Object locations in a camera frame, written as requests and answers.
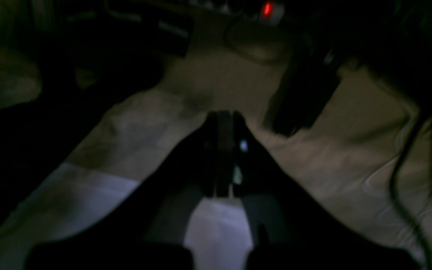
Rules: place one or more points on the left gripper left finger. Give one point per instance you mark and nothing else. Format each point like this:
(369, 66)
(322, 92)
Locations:
(119, 240)

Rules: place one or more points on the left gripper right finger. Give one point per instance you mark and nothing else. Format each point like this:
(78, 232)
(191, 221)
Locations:
(289, 228)

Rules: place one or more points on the grey t-shirt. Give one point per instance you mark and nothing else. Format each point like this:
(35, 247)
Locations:
(36, 137)

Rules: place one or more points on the black power strip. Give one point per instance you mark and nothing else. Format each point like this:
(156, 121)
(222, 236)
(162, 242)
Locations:
(268, 12)

